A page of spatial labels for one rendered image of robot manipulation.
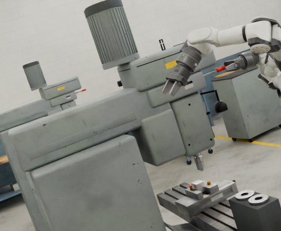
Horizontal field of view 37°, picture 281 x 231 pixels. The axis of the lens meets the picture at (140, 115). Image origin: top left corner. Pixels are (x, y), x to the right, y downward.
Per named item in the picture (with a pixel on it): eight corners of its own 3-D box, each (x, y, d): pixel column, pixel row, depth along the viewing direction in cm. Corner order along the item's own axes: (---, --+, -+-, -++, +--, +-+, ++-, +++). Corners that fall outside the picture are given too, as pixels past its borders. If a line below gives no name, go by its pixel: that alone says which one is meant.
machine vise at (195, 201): (224, 188, 263) (219, 172, 262) (238, 192, 249) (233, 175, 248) (177, 211, 251) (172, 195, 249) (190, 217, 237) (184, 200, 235)
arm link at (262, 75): (263, 52, 237) (268, 65, 254) (251, 66, 238) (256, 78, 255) (278, 63, 232) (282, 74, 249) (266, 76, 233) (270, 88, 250)
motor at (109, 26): (132, 60, 229) (114, 3, 225) (145, 56, 210) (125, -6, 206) (99, 71, 223) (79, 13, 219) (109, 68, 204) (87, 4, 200)
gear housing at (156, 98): (188, 89, 244) (182, 72, 242) (208, 87, 221) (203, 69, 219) (136, 108, 233) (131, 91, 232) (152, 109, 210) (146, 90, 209)
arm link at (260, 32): (216, 47, 168) (264, 38, 156) (218, 24, 170) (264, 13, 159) (227, 57, 176) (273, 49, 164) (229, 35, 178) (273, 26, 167)
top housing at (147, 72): (196, 68, 246) (188, 41, 244) (219, 63, 221) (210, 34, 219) (124, 94, 231) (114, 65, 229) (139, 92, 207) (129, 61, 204)
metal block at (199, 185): (201, 188, 251) (198, 179, 251) (206, 190, 246) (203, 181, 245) (193, 192, 250) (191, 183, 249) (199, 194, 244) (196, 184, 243)
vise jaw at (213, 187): (205, 185, 258) (204, 179, 257) (219, 189, 244) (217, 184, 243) (198, 189, 256) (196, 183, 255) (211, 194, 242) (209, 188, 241)
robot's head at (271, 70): (283, 74, 213) (269, 65, 217) (288, 61, 204) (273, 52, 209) (275, 81, 210) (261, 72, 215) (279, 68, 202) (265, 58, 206)
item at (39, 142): (158, 113, 237) (147, 79, 234) (175, 114, 215) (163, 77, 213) (20, 167, 212) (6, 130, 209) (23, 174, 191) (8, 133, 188)
